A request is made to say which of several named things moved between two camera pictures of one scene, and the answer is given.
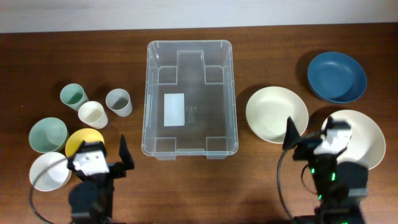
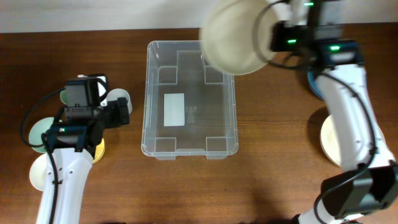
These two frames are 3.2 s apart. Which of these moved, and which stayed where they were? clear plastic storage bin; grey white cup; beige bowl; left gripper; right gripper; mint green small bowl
Moved: beige bowl; left gripper; right gripper
Stayed: clear plastic storage bin; grey white cup; mint green small bowl
